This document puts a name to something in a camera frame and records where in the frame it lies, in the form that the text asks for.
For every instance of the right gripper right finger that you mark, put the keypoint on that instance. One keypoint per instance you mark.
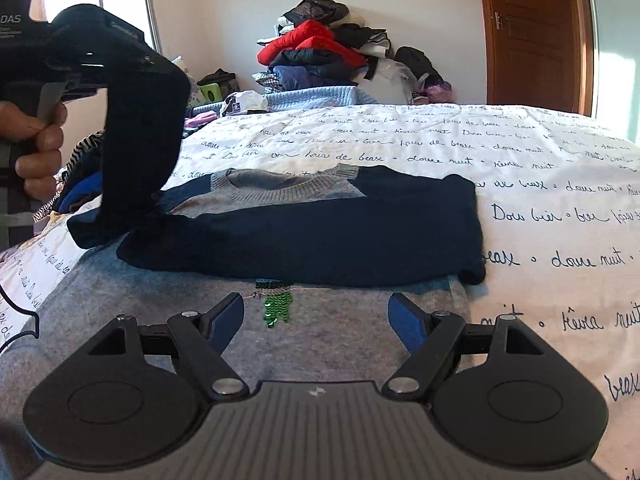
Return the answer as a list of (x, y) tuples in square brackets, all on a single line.
[(431, 338)]

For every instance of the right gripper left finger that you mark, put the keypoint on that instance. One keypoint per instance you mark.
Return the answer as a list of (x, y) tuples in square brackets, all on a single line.
[(200, 340)]

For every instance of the grey and navy sweater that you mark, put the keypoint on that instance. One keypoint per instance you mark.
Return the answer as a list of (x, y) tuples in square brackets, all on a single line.
[(315, 259)]

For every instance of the pile of unfolded small clothes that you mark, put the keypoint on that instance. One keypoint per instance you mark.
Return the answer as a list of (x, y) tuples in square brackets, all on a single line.
[(80, 179)]

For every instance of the pile of clothes on chair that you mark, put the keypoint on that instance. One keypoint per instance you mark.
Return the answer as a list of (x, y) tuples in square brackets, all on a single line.
[(320, 43)]

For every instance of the wooden bedroom door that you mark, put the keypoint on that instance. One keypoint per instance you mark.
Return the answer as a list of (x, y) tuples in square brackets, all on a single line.
[(540, 53)]

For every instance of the person's left hand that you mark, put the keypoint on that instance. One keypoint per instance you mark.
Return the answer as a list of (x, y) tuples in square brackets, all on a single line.
[(45, 139)]

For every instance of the black bag near stool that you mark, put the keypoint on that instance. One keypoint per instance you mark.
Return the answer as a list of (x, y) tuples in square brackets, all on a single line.
[(227, 81)]

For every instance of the white plastic bag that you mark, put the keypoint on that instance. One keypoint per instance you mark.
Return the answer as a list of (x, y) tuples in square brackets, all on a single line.
[(244, 103)]

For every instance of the white script-print bedspread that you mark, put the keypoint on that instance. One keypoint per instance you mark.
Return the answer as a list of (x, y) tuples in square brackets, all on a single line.
[(558, 198)]

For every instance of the light blue quilted blanket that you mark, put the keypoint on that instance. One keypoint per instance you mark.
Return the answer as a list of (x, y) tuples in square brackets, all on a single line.
[(307, 99)]

